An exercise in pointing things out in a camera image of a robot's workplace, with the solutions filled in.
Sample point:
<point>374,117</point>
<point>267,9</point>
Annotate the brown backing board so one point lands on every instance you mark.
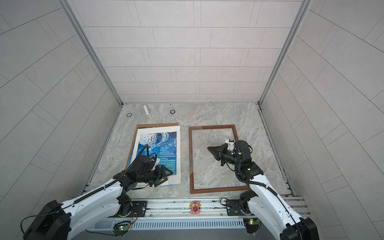
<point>144,126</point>

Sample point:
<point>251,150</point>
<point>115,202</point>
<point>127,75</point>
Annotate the right circuit board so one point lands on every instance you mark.
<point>252,225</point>

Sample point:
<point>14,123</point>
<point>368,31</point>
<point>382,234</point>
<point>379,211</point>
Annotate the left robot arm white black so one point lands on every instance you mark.
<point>63,221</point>

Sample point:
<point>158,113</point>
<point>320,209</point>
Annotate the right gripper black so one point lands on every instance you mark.
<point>218,152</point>

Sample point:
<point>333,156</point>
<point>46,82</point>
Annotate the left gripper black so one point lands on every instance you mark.
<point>157,182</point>

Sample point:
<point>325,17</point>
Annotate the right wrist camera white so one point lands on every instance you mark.
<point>230,145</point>

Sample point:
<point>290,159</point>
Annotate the white cylinder tube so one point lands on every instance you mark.
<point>146,110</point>

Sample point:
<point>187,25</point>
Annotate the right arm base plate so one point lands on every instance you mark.
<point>234,208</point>

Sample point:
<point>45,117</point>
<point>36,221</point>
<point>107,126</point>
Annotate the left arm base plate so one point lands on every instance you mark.
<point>133,209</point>

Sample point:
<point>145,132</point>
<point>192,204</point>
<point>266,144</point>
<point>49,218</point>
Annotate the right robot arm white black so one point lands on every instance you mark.
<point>261,199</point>

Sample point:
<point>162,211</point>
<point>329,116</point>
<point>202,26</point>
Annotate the brown wooden picture frame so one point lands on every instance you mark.
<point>193,190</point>

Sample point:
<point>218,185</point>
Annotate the pink toy figurine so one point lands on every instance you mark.
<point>195,207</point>

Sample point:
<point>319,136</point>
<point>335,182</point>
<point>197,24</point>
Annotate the circuit board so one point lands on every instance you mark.
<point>121,228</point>
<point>252,225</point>

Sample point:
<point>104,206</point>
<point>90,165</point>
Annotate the blue poster with white mat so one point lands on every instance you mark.
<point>166,143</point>

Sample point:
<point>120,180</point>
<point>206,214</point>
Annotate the left circuit board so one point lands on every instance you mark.
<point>121,228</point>

